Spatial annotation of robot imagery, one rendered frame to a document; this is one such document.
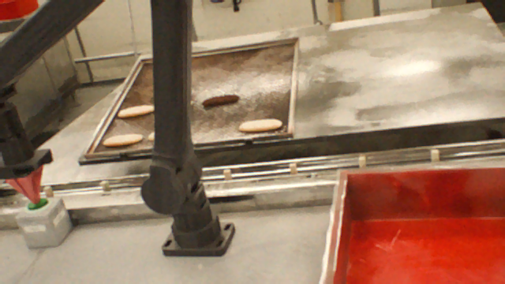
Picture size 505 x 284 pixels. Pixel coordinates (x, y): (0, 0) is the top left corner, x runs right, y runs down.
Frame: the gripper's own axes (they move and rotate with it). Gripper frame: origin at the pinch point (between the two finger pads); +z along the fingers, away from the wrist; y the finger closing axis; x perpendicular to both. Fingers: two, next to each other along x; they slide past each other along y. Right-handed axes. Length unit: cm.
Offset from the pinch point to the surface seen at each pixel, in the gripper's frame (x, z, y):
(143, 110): 40.4, -1.5, 9.6
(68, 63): 333, 51, -171
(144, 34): 383, 47, -117
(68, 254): -6.1, 9.4, 6.7
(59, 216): 0.2, 4.6, 3.4
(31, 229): -3.5, 4.9, -1.0
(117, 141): 27.0, 1.0, 6.7
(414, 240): -9, 9, 71
